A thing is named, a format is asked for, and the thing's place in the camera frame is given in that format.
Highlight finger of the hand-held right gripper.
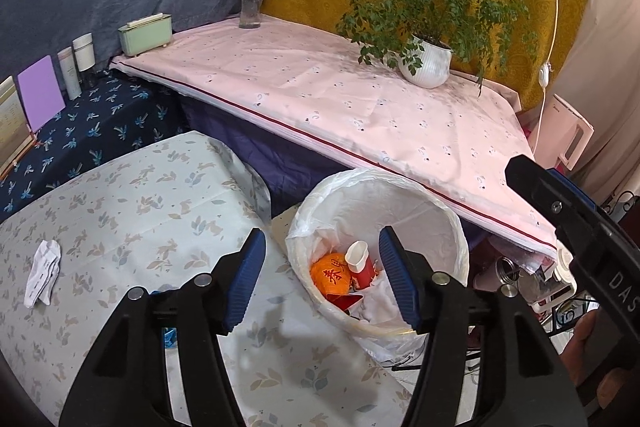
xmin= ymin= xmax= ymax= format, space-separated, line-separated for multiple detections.
xmin=504 ymin=153 xmax=609 ymax=259

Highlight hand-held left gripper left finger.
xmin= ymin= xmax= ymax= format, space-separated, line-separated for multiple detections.
xmin=57 ymin=228 xmax=267 ymax=427

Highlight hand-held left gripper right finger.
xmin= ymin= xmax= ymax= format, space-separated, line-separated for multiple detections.
xmin=378 ymin=226 xmax=587 ymax=427

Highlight large white tissue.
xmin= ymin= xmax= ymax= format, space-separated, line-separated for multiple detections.
xmin=357 ymin=277 xmax=401 ymax=323

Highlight orange bag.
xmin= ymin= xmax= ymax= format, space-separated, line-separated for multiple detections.
xmin=310 ymin=253 xmax=353 ymax=298

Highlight white trash bin with liner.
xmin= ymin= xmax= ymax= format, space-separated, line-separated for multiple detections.
xmin=285 ymin=167 xmax=471 ymax=365

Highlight person's right hand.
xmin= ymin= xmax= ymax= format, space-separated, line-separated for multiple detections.
xmin=559 ymin=308 xmax=619 ymax=389

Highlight white cup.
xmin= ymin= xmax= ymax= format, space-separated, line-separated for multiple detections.
xmin=552 ymin=247 xmax=576 ymax=293

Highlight pink thermos with steel lid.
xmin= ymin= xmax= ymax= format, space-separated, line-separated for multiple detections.
xmin=472 ymin=254 xmax=521 ymax=295

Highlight light floral tablecloth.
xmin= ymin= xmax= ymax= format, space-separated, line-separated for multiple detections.
xmin=0 ymin=130 xmax=416 ymax=427

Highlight dark purple cloth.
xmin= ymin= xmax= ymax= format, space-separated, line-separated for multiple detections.
xmin=180 ymin=99 xmax=361 ymax=218

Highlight beige curtain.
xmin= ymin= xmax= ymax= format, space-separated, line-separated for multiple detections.
xmin=550 ymin=0 xmax=640 ymax=202

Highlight green plant in white pot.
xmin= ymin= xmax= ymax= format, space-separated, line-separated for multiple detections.
xmin=307 ymin=0 xmax=538 ymax=95

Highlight pink cloth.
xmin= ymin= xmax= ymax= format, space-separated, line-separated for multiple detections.
xmin=109 ymin=13 xmax=558 ymax=263

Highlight small white crumpled tissue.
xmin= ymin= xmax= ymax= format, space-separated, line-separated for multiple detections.
xmin=24 ymin=239 xmax=62 ymax=309

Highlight navy leaf-print cloth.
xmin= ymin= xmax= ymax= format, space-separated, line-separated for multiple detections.
xmin=0 ymin=69 xmax=188 ymax=218

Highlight green tissue box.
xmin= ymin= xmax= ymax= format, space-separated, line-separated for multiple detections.
xmin=118 ymin=13 xmax=173 ymax=56

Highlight white bottle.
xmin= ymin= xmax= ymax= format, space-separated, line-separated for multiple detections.
xmin=56 ymin=47 xmax=82 ymax=101

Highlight purple card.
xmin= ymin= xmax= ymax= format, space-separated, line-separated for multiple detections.
xmin=17 ymin=55 xmax=66 ymax=132

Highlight white jar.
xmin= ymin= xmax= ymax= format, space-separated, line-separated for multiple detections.
xmin=72 ymin=33 xmax=97 ymax=72

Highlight gold desk calendar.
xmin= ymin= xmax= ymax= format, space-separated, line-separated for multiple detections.
xmin=0 ymin=76 xmax=38 ymax=180

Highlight white cable with switch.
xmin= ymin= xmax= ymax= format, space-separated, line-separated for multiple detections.
xmin=530 ymin=0 xmax=558 ymax=158

